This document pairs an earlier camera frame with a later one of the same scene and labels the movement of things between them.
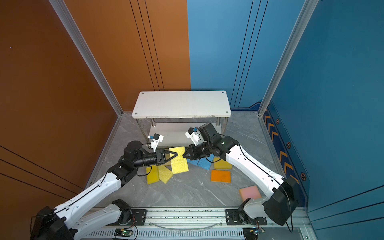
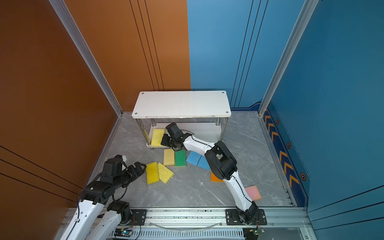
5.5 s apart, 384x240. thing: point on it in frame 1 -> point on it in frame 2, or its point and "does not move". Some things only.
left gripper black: (160, 155) -> (135, 173)
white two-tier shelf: (170, 114) does not move
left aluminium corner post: (87, 52) does not move
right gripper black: (192, 148) -> (164, 141)
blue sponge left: (193, 162) does not move
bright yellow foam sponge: (152, 176) does not move
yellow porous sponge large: (179, 164) -> (157, 134)
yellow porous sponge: (164, 174) does not move
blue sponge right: (204, 163) does not move
